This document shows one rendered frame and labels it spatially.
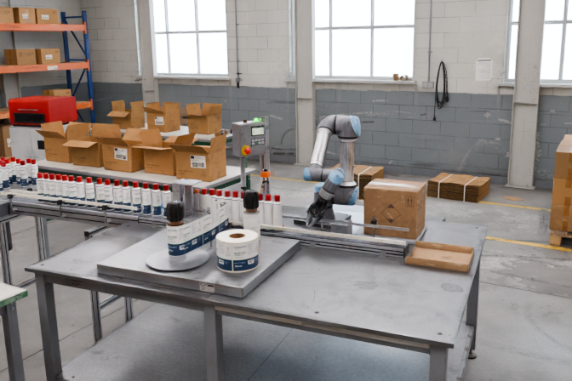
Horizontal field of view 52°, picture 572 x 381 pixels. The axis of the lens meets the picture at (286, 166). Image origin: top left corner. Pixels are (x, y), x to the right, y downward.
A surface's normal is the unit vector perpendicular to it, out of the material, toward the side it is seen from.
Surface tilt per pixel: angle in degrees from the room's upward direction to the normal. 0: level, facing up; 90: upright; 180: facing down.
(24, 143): 90
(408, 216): 90
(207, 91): 90
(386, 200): 90
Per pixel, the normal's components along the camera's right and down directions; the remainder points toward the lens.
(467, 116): -0.51, 0.18
